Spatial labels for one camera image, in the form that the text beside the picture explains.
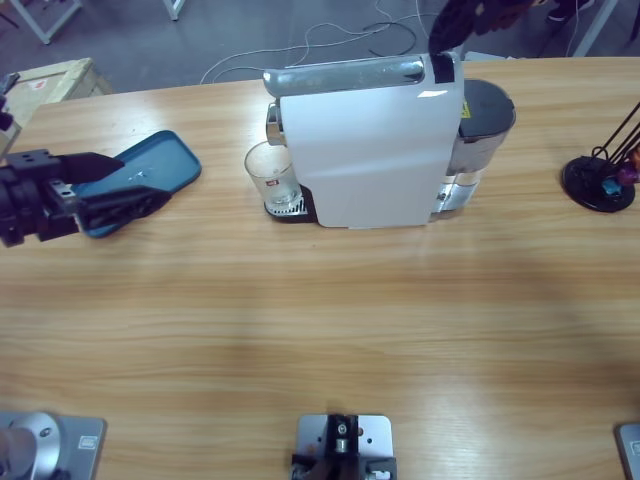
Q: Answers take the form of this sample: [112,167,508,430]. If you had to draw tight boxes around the metal grate drip tray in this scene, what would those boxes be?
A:
[263,192,317,224]

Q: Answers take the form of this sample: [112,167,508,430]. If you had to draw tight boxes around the clear glass with red logo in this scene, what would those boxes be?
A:
[243,140,303,214]

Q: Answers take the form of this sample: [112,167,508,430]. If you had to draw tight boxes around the white metal table frame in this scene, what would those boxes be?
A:
[0,0,84,46]

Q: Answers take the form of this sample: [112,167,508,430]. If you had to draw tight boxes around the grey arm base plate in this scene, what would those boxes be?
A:
[613,423,640,480]
[0,410,108,480]

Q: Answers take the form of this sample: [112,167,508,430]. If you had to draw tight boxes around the wooden crate with red label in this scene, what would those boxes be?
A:
[8,57,115,129]

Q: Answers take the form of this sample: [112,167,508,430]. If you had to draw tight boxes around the blue plastic tray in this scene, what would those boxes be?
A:
[69,129,203,240]

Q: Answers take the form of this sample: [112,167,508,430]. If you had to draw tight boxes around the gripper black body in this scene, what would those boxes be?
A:
[0,148,84,249]
[469,0,534,37]

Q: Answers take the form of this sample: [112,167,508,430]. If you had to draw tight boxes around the black floor cable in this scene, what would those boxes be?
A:
[362,19,419,59]

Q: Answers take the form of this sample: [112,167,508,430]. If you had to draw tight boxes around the black capsule holder stand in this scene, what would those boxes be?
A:
[562,99,640,214]

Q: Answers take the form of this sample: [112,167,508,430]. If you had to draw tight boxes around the large plywood crate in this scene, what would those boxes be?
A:
[0,94,24,164]

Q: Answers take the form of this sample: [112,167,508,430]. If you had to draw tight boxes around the white floor cable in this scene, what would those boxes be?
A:
[199,0,464,86]

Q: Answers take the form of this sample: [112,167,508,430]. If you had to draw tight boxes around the white capsule coffee machine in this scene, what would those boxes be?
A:
[263,51,466,231]

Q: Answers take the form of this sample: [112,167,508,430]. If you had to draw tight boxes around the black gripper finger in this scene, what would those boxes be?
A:
[52,151,126,185]
[428,0,476,54]
[74,183,174,236]

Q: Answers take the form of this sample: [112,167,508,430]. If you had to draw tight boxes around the black-lidded clear water tank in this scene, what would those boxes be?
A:
[430,78,517,221]

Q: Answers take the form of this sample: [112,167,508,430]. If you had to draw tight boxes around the dark sneaker white sole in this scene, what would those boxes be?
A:
[547,0,596,21]

